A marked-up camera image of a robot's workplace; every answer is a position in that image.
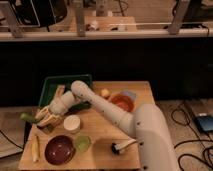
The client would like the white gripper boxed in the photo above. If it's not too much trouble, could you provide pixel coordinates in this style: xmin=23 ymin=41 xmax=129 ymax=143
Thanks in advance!
xmin=35 ymin=98 xmax=68 ymax=127

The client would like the green pepper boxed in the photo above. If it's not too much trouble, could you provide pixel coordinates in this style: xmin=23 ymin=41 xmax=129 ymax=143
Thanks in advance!
xmin=20 ymin=113 xmax=38 ymax=124

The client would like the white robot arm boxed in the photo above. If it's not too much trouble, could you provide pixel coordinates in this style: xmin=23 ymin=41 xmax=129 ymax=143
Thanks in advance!
xmin=40 ymin=80 xmax=180 ymax=171

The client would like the metal cup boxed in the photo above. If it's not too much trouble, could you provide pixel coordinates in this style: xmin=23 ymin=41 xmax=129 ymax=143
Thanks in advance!
xmin=38 ymin=124 xmax=54 ymax=134

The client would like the green plastic cup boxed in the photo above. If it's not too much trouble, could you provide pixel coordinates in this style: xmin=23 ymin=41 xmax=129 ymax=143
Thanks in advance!
xmin=74 ymin=135 xmax=91 ymax=152

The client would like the white round container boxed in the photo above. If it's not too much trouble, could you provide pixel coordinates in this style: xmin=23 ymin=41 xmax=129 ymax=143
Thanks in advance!
xmin=63 ymin=115 xmax=81 ymax=133

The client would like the green plastic tray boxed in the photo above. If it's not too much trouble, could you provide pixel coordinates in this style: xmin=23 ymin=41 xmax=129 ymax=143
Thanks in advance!
xmin=39 ymin=74 xmax=93 ymax=107

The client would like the tan wooden block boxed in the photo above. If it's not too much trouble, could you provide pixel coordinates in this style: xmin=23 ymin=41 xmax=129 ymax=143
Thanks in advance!
xmin=54 ymin=85 xmax=65 ymax=98

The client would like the yellow corn cob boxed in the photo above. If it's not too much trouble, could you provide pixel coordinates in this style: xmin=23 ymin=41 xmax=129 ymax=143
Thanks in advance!
xmin=31 ymin=135 xmax=40 ymax=163

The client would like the dark red bowl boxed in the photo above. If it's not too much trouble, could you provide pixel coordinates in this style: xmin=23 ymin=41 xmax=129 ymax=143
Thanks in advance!
xmin=44 ymin=135 xmax=75 ymax=165

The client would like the wooden cutting board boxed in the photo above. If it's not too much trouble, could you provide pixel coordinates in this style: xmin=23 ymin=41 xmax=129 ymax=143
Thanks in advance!
xmin=18 ymin=81 xmax=156 ymax=171

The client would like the small yellow onion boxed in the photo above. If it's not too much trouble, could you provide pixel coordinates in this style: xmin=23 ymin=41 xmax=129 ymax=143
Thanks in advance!
xmin=101 ymin=89 xmax=111 ymax=99

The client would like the black and white brush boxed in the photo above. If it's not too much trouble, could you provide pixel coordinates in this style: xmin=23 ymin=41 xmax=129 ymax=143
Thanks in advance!
xmin=111 ymin=139 xmax=136 ymax=155

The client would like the blue grey cloth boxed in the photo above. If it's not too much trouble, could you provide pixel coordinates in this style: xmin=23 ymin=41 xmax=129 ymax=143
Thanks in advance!
xmin=121 ymin=90 xmax=136 ymax=101

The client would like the black box device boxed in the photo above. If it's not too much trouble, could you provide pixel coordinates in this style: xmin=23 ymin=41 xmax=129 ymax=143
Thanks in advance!
xmin=12 ymin=0 xmax=67 ymax=27

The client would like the black cable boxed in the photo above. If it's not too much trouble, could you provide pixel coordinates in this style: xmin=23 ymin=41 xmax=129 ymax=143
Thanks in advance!
xmin=169 ymin=101 xmax=213 ymax=171

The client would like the metal frame rail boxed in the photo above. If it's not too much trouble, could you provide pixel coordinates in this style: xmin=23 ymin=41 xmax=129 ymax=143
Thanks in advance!
xmin=0 ymin=28 xmax=213 ymax=42

